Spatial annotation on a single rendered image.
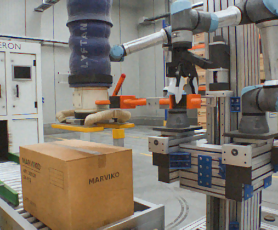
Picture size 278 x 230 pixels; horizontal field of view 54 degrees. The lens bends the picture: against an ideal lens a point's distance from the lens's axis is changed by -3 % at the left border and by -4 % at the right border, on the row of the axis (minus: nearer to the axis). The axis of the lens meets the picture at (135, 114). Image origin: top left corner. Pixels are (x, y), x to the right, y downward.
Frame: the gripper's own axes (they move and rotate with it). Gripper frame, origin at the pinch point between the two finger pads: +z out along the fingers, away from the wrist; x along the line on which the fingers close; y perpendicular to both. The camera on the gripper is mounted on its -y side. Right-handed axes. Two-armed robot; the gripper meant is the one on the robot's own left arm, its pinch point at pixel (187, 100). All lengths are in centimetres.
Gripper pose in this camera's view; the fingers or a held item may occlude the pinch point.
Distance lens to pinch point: 99.9
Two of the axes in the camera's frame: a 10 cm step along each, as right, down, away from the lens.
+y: -6.6, -0.2, 7.5
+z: 0.2, 10.0, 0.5
